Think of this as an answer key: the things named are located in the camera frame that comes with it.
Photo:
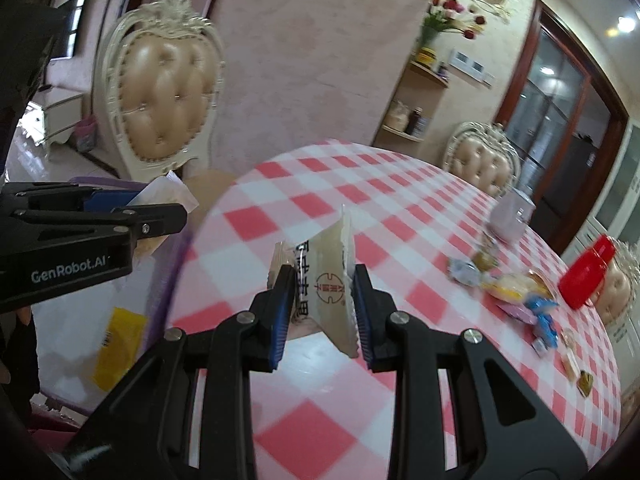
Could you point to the white plastic bag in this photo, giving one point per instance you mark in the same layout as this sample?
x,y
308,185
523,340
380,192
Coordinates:
x,y
70,340

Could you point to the wrapped bread packet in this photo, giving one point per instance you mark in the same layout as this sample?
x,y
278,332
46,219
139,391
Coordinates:
x,y
517,285

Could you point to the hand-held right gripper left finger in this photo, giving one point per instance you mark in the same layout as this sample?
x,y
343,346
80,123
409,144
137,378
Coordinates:
x,y
280,320

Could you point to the blue snack packet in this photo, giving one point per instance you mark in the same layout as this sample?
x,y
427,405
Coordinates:
x,y
547,332

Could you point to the pink waste bin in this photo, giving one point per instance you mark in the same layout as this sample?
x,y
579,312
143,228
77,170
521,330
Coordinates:
x,y
84,135

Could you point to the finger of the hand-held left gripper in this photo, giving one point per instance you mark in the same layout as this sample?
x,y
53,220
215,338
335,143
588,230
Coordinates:
x,y
160,220
110,201

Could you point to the wall television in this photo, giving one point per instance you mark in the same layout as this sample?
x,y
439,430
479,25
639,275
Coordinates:
x,y
70,25

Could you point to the white television stand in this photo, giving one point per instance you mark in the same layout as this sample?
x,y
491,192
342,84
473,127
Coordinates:
x,y
60,110

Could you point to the olive green snack packet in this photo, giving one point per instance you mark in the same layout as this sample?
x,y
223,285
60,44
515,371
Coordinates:
x,y
485,259

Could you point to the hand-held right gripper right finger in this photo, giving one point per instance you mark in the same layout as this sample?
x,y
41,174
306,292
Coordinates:
x,y
362,320

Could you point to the white translucent snack packet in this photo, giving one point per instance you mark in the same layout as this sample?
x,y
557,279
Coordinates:
x,y
327,280

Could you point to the pink snack packet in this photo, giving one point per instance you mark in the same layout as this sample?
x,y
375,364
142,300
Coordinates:
x,y
517,312

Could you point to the bag of grain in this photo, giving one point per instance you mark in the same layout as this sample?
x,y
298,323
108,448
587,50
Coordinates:
x,y
397,116

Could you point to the clear plastic bag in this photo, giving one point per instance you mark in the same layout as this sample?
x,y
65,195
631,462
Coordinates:
x,y
165,285

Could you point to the cream snack packet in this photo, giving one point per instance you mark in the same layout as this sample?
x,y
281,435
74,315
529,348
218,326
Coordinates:
x,y
170,192

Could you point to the wooden framed glass door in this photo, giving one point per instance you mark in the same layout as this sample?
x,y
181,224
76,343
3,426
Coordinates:
x,y
550,110

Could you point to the white carved padded chair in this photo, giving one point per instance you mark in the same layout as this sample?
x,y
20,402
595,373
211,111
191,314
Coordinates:
x,y
160,85
482,162
617,285

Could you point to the wooden corner shelf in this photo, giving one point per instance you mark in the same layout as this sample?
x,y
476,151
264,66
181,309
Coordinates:
x,y
425,90

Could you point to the red flowers in vase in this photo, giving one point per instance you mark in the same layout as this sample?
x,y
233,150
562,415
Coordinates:
x,y
450,10

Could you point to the yellow jar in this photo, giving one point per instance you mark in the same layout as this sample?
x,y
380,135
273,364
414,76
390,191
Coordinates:
x,y
426,56

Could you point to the red white checkered tablecloth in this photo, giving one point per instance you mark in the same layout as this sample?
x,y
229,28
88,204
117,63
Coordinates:
x,y
400,220

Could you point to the white ceramic teapot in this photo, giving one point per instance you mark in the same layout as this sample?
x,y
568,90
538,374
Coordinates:
x,y
510,215

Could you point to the yellow snack packet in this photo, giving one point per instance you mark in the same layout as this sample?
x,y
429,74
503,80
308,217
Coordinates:
x,y
120,345

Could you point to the white wall switch panel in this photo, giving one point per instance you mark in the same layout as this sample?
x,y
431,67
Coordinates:
x,y
472,67

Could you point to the red thermos jug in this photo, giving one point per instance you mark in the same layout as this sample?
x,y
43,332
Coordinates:
x,y
585,272

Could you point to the brown gold snack packet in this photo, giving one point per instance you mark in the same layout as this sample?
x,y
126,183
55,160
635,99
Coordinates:
x,y
586,382

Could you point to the tan snack packet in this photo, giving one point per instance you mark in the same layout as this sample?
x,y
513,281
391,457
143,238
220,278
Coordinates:
x,y
570,355

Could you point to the silver green snack packet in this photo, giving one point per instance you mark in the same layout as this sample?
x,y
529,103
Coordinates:
x,y
464,271

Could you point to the dark brown bottle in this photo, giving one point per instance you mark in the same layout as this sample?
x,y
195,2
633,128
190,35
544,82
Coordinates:
x,y
415,121

